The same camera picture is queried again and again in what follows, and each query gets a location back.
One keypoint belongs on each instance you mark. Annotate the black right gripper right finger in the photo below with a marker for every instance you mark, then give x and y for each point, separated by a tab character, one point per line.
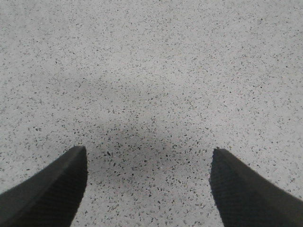
246	199

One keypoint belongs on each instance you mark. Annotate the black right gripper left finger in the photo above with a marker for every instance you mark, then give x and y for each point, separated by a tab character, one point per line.
51	197

